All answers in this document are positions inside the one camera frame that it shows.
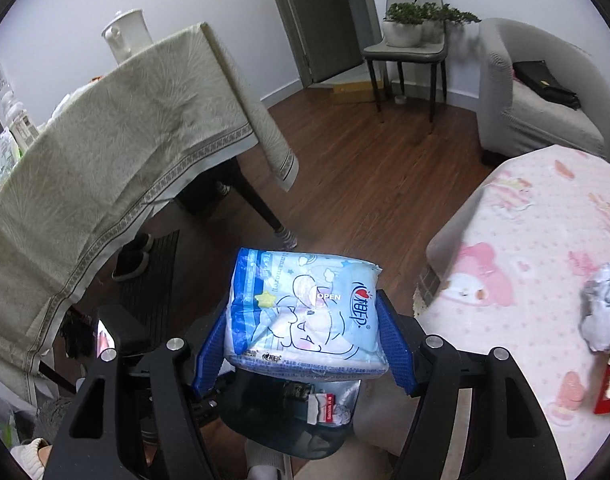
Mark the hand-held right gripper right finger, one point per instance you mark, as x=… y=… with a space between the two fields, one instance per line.
x=397 y=350

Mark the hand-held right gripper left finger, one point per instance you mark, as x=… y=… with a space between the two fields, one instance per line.
x=212 y=355

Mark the small white carton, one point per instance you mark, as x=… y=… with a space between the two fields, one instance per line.
x=321 y=408

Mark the blue tissue packet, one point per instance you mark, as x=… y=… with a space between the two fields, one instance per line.
x=305 y=310

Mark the black waste bin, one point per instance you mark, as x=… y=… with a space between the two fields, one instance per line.
x=285 y=440

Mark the dark floor mat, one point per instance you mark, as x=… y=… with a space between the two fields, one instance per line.
x=152 y=295

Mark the black shoe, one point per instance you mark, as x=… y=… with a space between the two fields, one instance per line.
x=137 y=246
x=130 y=266

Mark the cream lace tablecloth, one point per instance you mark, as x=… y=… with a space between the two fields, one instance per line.
x=425 y=292

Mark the grey fluffy rug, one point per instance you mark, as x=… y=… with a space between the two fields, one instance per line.
x=55 y=415

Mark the dark wooden table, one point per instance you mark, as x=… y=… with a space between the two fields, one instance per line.
x=255 y=200

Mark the pink printed tablecloth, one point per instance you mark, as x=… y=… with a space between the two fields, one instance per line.
x=535 y=240

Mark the beige tablecloth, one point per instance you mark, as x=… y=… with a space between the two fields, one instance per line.
x=110 y=135

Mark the green bottle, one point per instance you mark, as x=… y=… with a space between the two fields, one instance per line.
x=2 y=160

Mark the crumpled paper ball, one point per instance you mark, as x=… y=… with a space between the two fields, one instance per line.
x=605 y=305

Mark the white and red carton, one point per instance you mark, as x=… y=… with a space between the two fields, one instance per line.
x=607 y=390

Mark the clear plastic bottle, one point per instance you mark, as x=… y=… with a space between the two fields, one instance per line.
x=17 y=110

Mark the flat cardboard box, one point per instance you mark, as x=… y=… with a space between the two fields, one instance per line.
x=355 y=91

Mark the grey armchair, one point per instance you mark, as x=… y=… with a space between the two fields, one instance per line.
x=535 y=120

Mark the white kettle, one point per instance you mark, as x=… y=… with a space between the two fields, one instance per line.
x=127 y=35

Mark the black bag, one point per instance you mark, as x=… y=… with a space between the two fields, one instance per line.
x=540 y=80

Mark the potted plant in white pot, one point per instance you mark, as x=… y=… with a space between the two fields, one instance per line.
x=402 y=32

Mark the potted plant in grey pot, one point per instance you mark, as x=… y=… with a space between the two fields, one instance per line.
x=450 y=12

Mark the grey door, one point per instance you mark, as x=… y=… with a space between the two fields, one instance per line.
x=325 y=10

